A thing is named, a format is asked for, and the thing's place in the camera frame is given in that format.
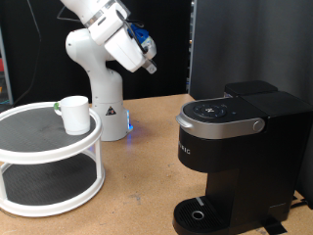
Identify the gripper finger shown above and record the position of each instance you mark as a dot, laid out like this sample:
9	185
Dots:
151	68
144	63

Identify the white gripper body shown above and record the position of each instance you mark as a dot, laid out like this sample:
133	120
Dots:
125	50

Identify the black Keurig coffee machine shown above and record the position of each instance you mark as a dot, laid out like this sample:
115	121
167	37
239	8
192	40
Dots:
254	153

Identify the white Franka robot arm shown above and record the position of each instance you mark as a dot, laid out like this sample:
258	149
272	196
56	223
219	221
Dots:
104	98

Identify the black curtain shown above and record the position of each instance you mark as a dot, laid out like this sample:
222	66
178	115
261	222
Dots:
169	65

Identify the white two-tier turntable rack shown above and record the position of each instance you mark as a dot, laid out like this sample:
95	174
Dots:
35	130

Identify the black tape strip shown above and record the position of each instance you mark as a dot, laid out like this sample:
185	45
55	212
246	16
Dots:
275	226

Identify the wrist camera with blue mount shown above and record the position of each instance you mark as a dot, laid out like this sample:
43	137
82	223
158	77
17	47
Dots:
143	39

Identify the metal shelf frame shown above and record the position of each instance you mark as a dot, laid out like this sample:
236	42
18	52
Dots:
4	75

